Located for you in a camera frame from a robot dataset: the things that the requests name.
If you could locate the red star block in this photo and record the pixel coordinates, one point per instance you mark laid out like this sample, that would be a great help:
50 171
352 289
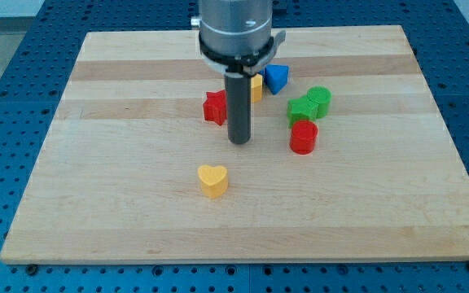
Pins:
214 107

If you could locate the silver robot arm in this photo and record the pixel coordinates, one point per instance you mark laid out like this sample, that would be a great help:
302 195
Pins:
235 40

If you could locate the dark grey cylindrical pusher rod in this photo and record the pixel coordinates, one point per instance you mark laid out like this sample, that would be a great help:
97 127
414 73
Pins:
238 106

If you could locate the wooden board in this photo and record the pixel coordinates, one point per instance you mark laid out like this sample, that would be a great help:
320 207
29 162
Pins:
116 179

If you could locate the red cylinder block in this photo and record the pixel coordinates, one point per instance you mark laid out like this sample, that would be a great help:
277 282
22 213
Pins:
303 137

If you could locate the green cylinder block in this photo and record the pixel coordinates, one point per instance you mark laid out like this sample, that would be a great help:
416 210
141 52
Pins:
321 96

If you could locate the yellow block behind rod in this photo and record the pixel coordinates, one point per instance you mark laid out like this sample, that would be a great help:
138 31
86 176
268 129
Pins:
256 88

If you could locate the blue triangle block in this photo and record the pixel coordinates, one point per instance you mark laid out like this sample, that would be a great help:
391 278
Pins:
275 77

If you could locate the green star block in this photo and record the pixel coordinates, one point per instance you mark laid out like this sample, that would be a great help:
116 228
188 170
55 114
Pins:
301 109

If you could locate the yellow heart block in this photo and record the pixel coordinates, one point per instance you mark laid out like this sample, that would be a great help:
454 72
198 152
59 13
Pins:
214 180

